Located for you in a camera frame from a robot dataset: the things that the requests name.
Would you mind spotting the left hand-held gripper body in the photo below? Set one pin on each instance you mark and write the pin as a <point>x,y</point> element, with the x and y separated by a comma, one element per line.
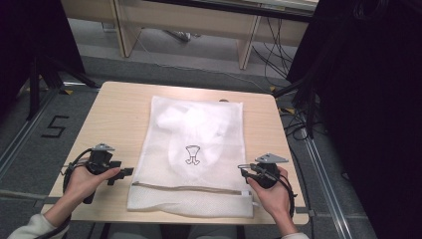
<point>99,159</point>

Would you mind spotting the white garment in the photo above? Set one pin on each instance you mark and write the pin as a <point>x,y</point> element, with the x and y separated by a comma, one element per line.
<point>195,122</point>

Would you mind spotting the person's left hand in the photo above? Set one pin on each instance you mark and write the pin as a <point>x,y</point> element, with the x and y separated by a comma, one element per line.
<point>84,182</point>

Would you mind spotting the metal floor rail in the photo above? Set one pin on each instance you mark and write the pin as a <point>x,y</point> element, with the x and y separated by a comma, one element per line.
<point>23,132</point>
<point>326,186</point>

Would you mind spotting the black curtain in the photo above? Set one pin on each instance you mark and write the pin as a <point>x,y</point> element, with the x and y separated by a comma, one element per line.
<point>30,40</point>
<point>371,116</point>

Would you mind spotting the white mesh laundry bag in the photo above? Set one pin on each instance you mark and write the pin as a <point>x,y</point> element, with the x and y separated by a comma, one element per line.
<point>192,149</point>

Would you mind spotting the person's right hand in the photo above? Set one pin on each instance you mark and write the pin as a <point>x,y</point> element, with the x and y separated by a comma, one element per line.
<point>272,200</point>

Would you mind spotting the wooden furniture frame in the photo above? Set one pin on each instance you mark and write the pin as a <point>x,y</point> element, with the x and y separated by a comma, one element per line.
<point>185,16</point>

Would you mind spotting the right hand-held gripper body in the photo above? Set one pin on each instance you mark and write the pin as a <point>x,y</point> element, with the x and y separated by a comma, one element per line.
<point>267,172</point>

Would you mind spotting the black tripod stand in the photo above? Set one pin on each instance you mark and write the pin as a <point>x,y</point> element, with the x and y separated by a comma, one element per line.
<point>46,76</point>

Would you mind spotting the black metal stand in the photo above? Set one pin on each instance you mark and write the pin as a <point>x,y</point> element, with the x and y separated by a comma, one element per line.
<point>307,96</point>

